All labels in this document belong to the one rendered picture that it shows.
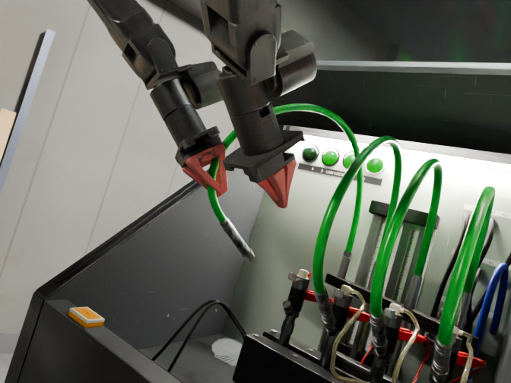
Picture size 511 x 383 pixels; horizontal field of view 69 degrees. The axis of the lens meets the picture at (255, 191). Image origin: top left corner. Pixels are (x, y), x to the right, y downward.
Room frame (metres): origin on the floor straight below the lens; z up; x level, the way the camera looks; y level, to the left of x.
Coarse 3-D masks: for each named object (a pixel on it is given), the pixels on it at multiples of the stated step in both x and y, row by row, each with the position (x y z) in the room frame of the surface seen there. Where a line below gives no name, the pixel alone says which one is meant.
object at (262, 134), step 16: (256, 112) 0.45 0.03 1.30; (272, 112) 0.47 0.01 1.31; (240, 128) 0.46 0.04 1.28; (256, 128) 0.46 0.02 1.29; (272, 128) 0.47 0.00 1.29; (240, 144) 0.49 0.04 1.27; (256, 144) 0.47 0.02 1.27; (272, 144) 0.47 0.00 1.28; (288, 144) 0.48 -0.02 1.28; (224, 160) 0.50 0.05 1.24; (240, 160) 0.48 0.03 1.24; (256, 160) 0.46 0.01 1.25
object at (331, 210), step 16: (368, 144) 0.56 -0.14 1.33; (384, 144) 0.59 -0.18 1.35; (400, 160) 0.68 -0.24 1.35; (352, 176) 0.51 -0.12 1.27; (400, 176) 0.71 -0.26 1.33; (336, 192) 0.49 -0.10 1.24; (336, 208) 0.49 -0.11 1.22; (320, 240) 0.48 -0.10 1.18; (320, 256) 0.49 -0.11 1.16; (320, 272) 0.50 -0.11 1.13; (320, 288) 0.51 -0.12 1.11; (368, 288) 0.75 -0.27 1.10; (320, 304) 0.54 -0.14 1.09
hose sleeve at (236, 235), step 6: (228, 222) 0.64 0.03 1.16; (228, 228) 0.65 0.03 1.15; (234, 228) 0.65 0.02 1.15; (228, 234) 0.65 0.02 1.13; (234, 234) 0.65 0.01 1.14; (234, 240) 0.66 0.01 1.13; (240, 240) 0.66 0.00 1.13; (240, 246) 0.66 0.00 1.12; (246, 246) 0.67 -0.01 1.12; (240, 252) 0.68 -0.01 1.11; (246, 252) 0.67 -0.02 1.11
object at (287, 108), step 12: (276, 108) 0.66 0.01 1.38; (288, 108) 0.67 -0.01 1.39; (300, 108) 0.69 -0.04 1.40; (312, 108) 0.70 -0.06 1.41; (324, 108) 0.72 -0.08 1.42; (336, 120) 0.74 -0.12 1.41; (348, 132) 0.77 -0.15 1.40; (228, 144) 0.62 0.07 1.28; (216, 168) 0.62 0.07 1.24; (360, 168) 0.80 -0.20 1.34; (360, 180) 0.81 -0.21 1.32; (360, 192) 0.81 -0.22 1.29; (216, 204) 0.63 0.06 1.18; (360, 204) 0.82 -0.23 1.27; (216, 216) 0.64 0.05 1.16; (348, 240) 0.82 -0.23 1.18; (348, 252) 0.82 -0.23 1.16
